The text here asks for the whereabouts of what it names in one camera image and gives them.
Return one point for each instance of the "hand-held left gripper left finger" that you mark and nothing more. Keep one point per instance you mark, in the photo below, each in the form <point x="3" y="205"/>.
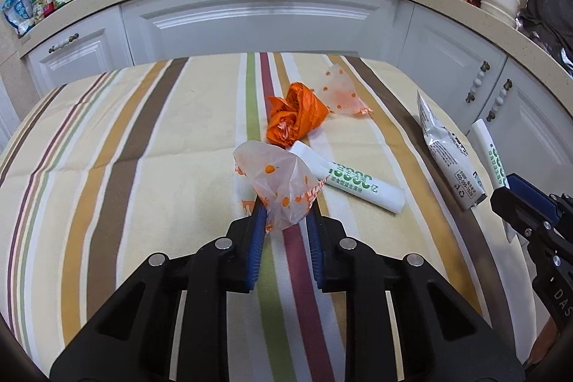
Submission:
<point x="256" y="247"/>

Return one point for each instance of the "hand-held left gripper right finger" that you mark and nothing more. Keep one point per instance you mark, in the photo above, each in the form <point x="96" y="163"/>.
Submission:
<point x="314" y="247"/>

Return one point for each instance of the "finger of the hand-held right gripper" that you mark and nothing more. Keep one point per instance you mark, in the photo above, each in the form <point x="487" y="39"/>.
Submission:
<point x="515" y="209"/>
<point x="532" y="192"/>

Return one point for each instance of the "clear bag with orange print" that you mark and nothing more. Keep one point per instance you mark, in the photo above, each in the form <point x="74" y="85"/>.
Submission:
<point x="280" y="185"/>

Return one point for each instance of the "white wrapper green print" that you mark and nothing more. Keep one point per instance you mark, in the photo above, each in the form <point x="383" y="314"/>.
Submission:
<point x="358" y="180"/>

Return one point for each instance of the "silver white snack packet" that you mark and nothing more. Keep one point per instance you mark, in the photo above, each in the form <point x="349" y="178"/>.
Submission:
<point x="447" y="158"/>

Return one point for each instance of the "small orange plastic bag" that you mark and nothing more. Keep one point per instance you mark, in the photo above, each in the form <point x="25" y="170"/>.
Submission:
<point x="293" y="115"/>

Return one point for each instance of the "clear bag with orange dots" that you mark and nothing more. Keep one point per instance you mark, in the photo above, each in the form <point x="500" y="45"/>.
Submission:
<point x="342" y="93"/>

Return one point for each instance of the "person's right hand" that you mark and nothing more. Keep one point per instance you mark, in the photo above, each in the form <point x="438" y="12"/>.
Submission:
<point x="544" y="341"/>

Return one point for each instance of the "striped tablecloth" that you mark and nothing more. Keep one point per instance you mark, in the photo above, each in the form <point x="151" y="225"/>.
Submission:
<point x="134" y="140"/>

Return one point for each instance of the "white kitchen cabinet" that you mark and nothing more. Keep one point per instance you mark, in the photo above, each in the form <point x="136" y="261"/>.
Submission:
<point x="201" y="24"/>

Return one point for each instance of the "blue white packet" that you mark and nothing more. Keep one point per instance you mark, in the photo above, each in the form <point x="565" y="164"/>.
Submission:
<point x="19" y="10"/>

